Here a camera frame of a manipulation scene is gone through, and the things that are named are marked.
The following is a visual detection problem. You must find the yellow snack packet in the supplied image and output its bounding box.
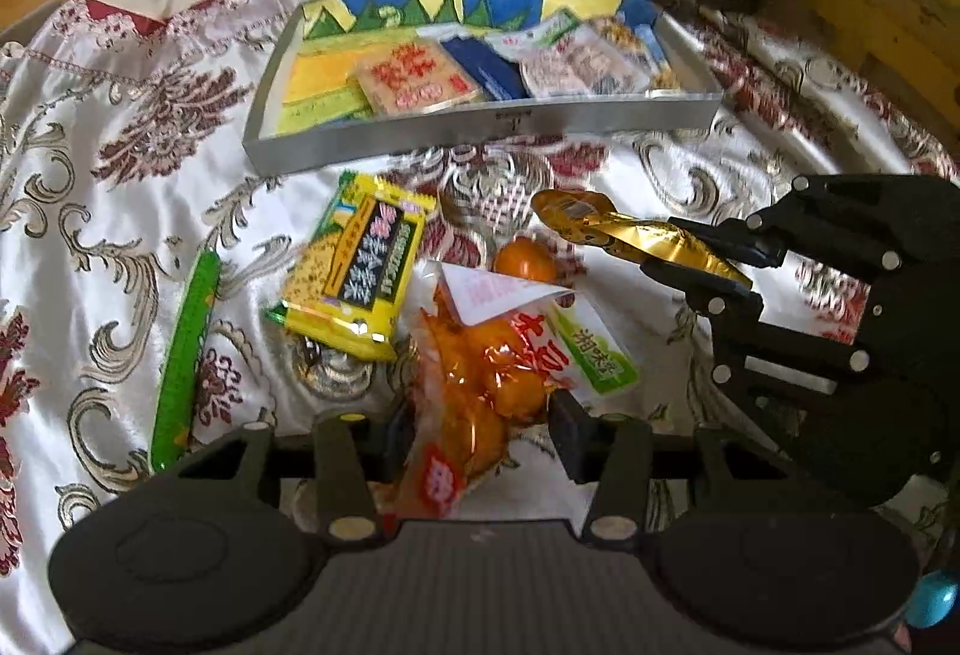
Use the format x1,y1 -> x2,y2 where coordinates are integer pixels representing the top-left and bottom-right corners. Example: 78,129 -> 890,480
262,171 -> 440,363

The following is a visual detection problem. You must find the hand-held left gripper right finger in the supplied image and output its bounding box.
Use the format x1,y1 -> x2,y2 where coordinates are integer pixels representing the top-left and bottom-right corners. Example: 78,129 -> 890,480
547,391 -> 788,545

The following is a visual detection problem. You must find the painted paper tray liner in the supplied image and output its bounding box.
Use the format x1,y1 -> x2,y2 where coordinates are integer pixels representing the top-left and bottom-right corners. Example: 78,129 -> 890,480
274,0 -> 676,135

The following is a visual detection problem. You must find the turquoise round object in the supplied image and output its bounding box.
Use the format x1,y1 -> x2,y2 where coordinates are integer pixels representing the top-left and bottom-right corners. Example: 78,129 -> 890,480
907,569 -> 958,630

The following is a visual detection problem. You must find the rice cracker packet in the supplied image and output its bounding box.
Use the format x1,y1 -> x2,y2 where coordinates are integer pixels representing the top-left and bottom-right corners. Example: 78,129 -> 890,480
351,41 -> 485,118

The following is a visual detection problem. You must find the green stick snack packet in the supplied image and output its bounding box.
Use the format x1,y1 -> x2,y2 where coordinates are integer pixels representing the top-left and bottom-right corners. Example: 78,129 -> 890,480
150,248 -> 222,472

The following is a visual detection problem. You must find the small tangerine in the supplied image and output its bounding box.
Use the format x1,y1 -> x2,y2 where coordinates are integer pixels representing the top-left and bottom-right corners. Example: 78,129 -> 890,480
493,236 -> 560,285

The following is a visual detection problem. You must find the orange snack bag red label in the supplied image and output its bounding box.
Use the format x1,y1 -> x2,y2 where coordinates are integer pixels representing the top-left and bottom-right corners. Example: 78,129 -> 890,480
394,261 -> 578,521

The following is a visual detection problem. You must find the clear nut bar packet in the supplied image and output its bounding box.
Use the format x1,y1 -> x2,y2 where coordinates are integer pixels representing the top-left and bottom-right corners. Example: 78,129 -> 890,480
600,17 -> 676,90

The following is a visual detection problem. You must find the white pink snack packet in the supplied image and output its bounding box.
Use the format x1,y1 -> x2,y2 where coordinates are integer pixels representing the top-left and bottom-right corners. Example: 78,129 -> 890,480
521,36 -> 653,99

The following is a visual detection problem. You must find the grey tray box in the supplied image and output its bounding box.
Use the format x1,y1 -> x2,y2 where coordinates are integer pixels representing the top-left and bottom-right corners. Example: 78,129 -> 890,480
241,0 -> 725,176

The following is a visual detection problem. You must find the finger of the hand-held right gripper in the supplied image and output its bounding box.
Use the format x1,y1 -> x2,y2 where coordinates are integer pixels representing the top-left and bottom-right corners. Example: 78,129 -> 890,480
641,262 -> 877,417
666,173 -> 960,275

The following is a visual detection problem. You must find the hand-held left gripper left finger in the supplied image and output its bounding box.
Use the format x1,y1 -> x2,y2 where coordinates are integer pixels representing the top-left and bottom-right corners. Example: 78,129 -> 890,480
176,400 -> 418,545

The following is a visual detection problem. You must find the gold foil snack packet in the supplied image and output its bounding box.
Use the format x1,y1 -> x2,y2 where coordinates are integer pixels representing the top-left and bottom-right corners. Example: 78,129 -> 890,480
531,190 -> 751,285

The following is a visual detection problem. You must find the white green snack packet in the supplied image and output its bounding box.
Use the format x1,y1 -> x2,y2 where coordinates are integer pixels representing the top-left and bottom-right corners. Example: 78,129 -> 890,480
484,14 -> 582,64
544,295 -> 642,401

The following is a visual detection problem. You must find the blue white snack packet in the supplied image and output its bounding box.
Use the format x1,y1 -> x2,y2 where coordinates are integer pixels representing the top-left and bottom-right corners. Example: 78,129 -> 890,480
441,34 -> 526,101

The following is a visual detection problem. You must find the floral satin blanket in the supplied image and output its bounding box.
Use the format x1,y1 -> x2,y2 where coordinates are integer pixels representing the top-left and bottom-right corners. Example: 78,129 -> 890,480
0,0 -> 960,655

